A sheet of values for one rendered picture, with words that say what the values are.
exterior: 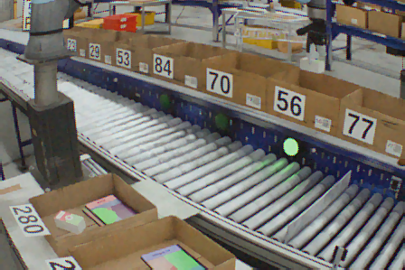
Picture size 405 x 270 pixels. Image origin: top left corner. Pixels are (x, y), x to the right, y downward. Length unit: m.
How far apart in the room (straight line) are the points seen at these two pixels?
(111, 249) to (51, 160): 0.53
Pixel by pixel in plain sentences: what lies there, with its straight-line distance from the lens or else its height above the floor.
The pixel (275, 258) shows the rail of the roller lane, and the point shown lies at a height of 0.70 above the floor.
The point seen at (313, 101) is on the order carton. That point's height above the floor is 1.01.
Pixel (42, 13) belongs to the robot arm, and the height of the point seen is 1.43.
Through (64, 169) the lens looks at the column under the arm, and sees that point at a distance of 1.63.
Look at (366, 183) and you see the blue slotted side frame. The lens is 1.68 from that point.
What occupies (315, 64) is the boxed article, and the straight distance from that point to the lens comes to 1.75.
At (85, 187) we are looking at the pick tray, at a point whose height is 0.82.
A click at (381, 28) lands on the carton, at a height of 0.88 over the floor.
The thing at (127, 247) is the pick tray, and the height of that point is 0.78.
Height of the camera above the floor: 1.56
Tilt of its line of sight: 22 degrees down
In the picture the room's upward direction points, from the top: straight up
